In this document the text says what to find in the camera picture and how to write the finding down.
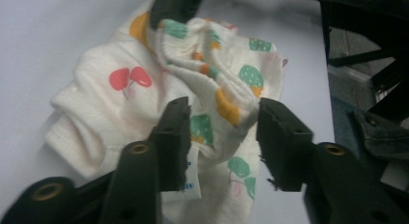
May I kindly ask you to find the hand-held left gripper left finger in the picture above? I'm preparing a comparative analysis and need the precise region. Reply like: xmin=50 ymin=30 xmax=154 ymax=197
xmin=99 ymin=96 xmax=193 ymax=224

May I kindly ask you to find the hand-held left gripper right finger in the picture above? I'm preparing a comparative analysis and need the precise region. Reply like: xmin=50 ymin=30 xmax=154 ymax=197
xmin=256 ymin=98 xmax=407 ymax=224

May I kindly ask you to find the white fruit-print baby garment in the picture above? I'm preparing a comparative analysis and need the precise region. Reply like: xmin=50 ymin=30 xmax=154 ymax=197
xmin=44 ymin=10 xmax=289 ymax=224

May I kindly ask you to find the dark cloth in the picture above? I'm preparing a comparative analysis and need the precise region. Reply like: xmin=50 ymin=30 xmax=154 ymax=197
xmin=349 ymin=108 xmax=409 ymax=163

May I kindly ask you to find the white table sheet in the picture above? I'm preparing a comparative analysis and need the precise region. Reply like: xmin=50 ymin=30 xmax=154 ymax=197
xmin=0 ymin=0 xmax=336 ymax=224

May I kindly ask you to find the black metal stand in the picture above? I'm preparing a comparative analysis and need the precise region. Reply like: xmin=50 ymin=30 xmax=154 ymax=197
xmin=315 ymin=0 xmax=409 ymax=123

